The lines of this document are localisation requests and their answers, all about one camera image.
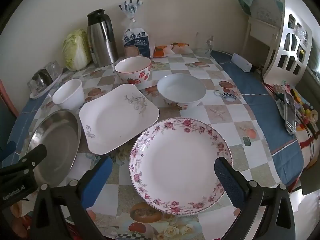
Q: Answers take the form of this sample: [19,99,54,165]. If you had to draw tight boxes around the square white plate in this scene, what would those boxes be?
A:
[79,84,160,155]

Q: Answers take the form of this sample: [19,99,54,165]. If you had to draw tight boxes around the blue tablecloth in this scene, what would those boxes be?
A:
[10,50,304,188]

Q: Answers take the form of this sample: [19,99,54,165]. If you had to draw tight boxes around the pale cloth bag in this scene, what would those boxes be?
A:
[237,0,285,27]

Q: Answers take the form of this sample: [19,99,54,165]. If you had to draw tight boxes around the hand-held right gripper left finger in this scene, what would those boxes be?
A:
[30,157,114,240]

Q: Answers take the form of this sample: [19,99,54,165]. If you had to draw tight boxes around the napa cabbage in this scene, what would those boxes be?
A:
[62,29,92,71]

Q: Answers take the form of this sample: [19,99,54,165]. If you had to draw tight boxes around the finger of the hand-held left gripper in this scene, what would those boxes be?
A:
[0,141,15,164]
[0,144,48,178]

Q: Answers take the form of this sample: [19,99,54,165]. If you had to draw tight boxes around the pale blue bowl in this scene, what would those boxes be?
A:
[157,73,207,110]

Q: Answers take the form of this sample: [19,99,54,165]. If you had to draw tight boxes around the white chair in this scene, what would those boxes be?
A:
[246,0,313,85]

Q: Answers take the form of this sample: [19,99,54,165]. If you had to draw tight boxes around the stainless steel basin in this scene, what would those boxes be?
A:
[26,110,82,188]

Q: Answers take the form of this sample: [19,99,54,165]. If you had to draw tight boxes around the strawberry print bowl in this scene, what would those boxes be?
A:
[115,56,152,90]

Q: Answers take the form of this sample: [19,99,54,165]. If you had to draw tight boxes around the clear glass pitcher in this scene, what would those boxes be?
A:
[194,31,214,57]

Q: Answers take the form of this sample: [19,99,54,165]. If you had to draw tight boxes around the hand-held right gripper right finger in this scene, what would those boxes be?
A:
[214,156,297,240]

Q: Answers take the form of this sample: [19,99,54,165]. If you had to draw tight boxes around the silver remote control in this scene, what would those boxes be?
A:
[284,90,297,135]

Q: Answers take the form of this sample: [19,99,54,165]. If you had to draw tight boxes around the clear glass cup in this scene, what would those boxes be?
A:
[44,60,63,79]

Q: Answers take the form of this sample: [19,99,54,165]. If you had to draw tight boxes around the white power box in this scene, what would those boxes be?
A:
[231,53,252,73]

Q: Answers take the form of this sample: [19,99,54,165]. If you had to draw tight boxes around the colourful patterned cloth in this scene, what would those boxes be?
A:
[272,80,320,170]

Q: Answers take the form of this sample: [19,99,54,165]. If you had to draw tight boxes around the dark glass cup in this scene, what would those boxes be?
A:
[29,69,53,93]

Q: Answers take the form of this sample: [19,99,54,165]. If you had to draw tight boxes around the glass cups on tray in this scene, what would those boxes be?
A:
[29,72,63,100]

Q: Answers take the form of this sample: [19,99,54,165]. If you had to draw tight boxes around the black cable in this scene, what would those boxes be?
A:
[250,65,267,82]

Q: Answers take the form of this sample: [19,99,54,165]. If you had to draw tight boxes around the small white bowl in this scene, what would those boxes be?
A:
[52,78,84,112]

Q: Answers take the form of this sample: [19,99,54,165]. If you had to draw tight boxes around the round floral plate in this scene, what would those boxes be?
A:
[129,117,233,216]

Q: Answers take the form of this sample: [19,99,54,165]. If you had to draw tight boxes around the dark teal furniture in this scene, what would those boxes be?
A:
[0,80,19,143]

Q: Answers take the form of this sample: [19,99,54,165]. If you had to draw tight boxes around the bagged toast bread loaf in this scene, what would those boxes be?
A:
[119,0,153,58]

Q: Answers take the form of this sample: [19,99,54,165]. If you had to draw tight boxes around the stainless steel thermos jug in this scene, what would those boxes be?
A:
[86,9,119,68]

